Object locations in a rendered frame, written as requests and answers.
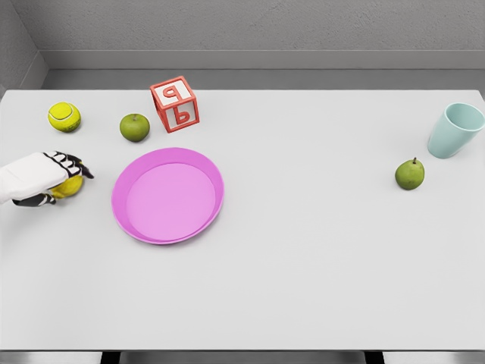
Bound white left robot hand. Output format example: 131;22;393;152
8;150;95;208

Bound yellow lemon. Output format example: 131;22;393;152
50;174;84;200

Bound pink round plate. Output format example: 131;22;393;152
111;147;225;246

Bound yellow tennis ball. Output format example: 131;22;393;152
47;101;82;133

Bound green apple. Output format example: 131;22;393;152
119;113;151;143

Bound red letter block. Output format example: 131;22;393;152
149;75;201;134

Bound green pear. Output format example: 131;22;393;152
394;156;426;191

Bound light teal cup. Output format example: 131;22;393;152
427;102;485;159

